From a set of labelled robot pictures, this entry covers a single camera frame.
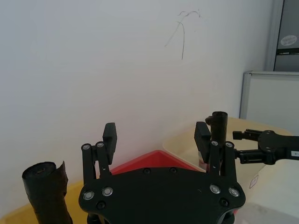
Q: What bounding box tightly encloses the cream plastic bin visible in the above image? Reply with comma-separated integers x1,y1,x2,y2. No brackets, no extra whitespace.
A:
162,116,293,174

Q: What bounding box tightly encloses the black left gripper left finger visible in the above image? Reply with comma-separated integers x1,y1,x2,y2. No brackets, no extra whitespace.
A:
81,122,118,182

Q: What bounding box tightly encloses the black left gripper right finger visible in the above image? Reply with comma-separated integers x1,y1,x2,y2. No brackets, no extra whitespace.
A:
194,121,238,183

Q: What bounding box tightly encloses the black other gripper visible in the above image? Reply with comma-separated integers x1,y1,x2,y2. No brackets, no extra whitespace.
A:
232,128,299,166

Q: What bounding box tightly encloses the white board with grey frame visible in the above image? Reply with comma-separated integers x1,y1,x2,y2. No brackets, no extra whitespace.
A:
239,70,299,136

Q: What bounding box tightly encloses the grey metal cabinet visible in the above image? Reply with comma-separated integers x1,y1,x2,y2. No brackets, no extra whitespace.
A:
265,0,299,72

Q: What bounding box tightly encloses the thick black wrapped post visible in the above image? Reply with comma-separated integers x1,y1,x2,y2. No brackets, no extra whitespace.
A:
21,160,73,224

